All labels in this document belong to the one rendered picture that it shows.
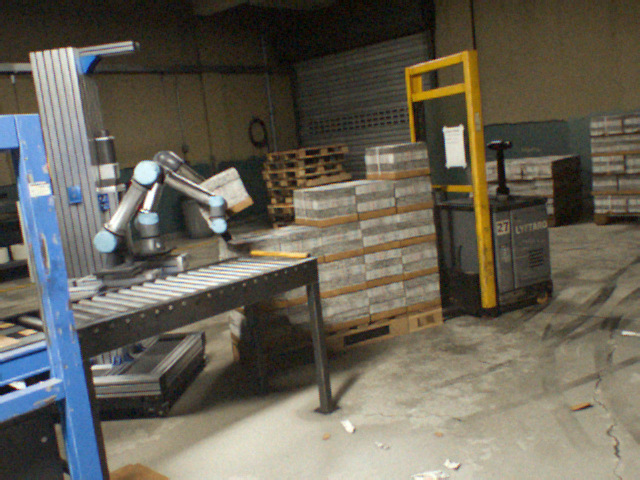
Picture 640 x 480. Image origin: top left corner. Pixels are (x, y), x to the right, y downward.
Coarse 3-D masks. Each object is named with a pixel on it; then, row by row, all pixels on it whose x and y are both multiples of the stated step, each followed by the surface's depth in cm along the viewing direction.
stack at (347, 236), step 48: (240, 240) 395; (288, 240) 398; (336, 240) 414; (384, 240) 429; (336, 288) 416; (384, 288) 432; (240, 336) 408; (288, 336) 404; (336, 336) 419; (384, 336) 435
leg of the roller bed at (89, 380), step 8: (88, 360) 234; (88, 368) 234; (88, 376) 234; (88, 384) 235; (88, 392) 235; (96, 400) 237; (96, 408) 237; (96, 416) 237; (96, 424) 237; (96, 432) 237; (96, 440) 237; (104, 448) 240; (104, 456) 240; (104, 464) 240; (104, 472) 240
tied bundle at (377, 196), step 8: (368, 184) 420; (376, 184) 423; (384, 184) 425; (392, 184) 428; (360, 192) 418; (368, 192) 421; (376, 192) 423; (384, 192) 426; (392, 192) 429; (360, 200) 419; (368, 200) 421; (376, 200) 424; (384, 200) 426; (392, 200) 429; (360, 208) 419; (368, 208) 421; (376, 208) 424; (384, 208) 427
